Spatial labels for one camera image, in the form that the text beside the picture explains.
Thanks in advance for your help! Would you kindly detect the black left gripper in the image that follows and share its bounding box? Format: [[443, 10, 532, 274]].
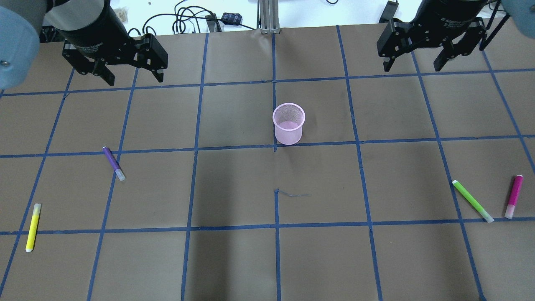
[[45, 0, 168, 86]]

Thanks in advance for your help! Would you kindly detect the pink mesh cup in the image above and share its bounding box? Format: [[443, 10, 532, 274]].
[[273, 103, 306, 145]]

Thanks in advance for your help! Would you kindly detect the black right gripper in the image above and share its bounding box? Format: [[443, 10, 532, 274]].
[[377, 0, 487, 72]]

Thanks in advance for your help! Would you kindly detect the pink marker pen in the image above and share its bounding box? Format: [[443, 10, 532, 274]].
[[504, 175, 524, 219]]

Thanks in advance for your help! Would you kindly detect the green marker pen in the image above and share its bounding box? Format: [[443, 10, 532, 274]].
[[452, 180, 494, 223]]

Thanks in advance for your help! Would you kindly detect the black cables bundle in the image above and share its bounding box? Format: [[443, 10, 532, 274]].
[[127, 0, 257, 37]]

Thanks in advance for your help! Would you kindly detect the aluminium frame post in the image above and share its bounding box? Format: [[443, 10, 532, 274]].
[[257, 0, 280, 34]]

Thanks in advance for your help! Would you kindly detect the purple marker pen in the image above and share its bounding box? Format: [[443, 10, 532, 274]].
[[102, 146, 126, 181]]

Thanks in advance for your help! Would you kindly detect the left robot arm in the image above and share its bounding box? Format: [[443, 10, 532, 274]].
[[0, 0, 168, 89]]

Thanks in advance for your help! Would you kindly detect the yellow marker pen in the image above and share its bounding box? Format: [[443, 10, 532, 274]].
[[25, 203, 42, 252]]

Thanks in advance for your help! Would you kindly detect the black power adapter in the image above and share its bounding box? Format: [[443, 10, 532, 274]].
[[220, 12, 243, 26]]

